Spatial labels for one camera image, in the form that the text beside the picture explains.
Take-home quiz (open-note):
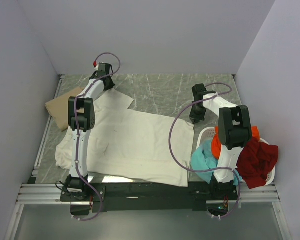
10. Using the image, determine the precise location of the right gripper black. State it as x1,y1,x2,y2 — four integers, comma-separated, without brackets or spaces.
189,101,207,125

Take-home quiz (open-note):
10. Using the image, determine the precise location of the cream white t shirt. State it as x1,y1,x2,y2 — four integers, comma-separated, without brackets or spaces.
55,88,196,188

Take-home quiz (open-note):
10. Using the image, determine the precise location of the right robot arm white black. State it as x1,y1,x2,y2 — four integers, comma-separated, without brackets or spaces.
189,83,252,200

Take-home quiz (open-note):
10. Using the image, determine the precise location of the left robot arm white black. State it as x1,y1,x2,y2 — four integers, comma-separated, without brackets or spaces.
62,62,115,201

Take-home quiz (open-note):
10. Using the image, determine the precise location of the white perforated laundry basket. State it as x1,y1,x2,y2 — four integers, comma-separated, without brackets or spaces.
196,127,275,186

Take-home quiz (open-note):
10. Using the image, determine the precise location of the orange t shirt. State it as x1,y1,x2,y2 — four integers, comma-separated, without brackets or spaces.
211,126,260,160

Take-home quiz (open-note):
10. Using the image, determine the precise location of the teal t shirt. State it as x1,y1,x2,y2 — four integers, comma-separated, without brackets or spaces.
191,139,239,186

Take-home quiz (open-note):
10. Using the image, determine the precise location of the folded tan t shirt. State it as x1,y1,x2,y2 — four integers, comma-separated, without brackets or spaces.
45,87,83,131

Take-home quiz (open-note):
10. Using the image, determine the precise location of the dark red t shirt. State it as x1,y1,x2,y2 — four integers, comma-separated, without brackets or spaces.
236,138,279,189

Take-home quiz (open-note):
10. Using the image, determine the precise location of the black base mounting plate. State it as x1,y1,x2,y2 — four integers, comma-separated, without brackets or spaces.
60,181,238,216

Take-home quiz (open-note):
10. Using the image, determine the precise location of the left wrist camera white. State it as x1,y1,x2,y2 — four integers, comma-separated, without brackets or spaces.
93,61,106,72

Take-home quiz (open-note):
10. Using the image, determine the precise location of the aluminium frame rail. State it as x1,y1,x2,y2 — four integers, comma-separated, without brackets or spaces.
7,73,293,240

